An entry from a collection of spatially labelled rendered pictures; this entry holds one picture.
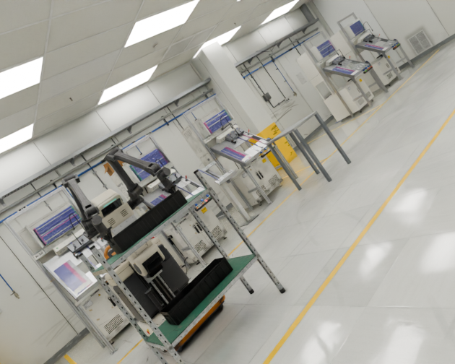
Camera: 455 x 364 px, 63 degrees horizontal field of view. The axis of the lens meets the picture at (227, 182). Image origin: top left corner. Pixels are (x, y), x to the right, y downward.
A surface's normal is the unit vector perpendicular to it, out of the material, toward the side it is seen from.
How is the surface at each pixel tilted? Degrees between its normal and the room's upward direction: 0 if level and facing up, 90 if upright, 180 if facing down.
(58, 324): 90
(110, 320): 90
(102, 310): 90
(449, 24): 90
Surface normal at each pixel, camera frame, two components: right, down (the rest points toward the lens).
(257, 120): 0.49, -0.26
